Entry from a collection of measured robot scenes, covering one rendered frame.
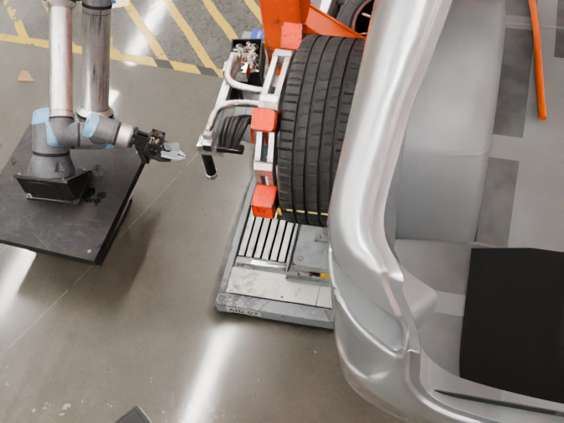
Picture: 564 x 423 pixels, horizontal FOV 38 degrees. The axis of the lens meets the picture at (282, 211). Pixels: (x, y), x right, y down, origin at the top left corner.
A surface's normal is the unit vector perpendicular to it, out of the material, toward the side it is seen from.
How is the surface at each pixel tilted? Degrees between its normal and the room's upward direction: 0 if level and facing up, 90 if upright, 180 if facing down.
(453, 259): 0
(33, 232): 0
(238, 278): 0
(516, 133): 20
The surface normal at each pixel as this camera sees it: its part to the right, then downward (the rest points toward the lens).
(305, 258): -0.09, -0.54
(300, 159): -0.22, 0.36
